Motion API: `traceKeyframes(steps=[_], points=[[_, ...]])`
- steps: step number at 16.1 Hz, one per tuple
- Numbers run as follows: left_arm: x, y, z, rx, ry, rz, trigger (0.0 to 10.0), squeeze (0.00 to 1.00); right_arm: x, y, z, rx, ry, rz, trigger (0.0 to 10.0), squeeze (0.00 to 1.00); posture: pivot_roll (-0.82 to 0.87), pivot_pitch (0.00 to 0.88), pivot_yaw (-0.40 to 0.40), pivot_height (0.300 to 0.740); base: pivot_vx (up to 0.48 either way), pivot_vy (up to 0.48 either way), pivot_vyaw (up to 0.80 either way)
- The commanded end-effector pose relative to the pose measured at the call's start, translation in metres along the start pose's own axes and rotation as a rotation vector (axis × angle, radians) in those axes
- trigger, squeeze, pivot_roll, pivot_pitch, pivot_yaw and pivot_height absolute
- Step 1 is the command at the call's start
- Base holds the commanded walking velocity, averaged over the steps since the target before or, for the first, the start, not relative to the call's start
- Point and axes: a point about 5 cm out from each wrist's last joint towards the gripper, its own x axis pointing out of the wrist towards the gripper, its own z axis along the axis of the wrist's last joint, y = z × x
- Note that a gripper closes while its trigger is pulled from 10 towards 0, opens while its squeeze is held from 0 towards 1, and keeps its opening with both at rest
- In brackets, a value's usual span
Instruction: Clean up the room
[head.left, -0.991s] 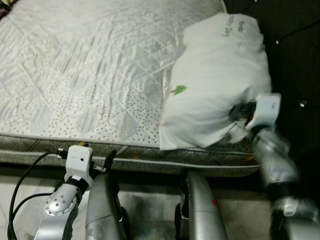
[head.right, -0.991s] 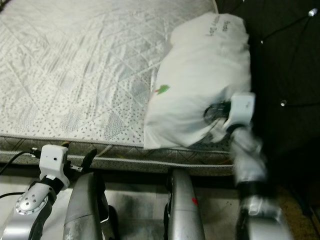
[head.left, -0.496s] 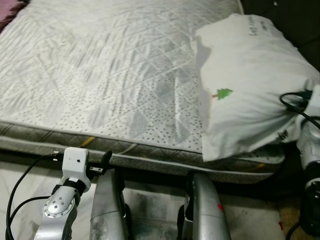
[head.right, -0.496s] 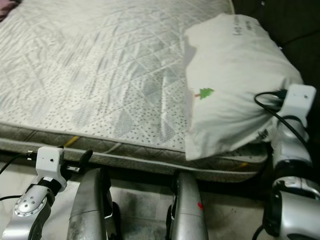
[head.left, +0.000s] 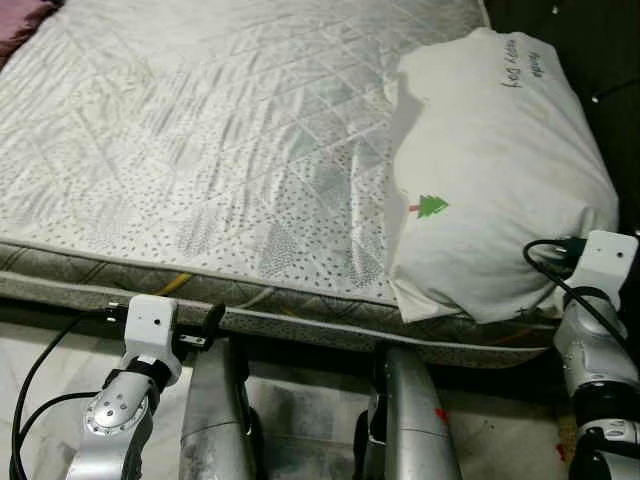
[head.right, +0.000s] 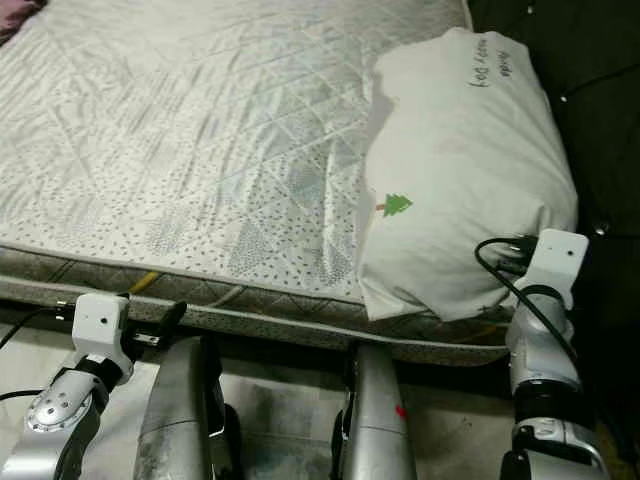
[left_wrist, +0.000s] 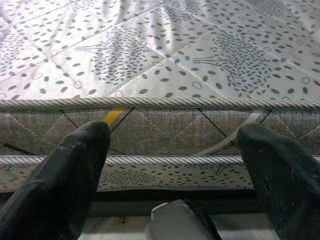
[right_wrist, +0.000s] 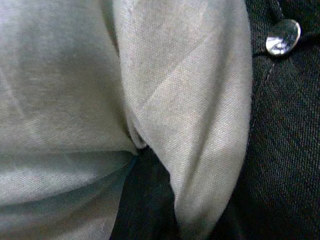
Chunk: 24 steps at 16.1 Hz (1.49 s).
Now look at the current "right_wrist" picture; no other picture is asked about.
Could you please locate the pale grey cloth garment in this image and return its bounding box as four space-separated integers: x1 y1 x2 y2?
0 0 253 240

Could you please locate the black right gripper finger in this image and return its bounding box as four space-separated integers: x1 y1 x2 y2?
111 147 181 240

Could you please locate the black denim garment metal button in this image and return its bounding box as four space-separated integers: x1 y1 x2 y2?
207 0 320 240

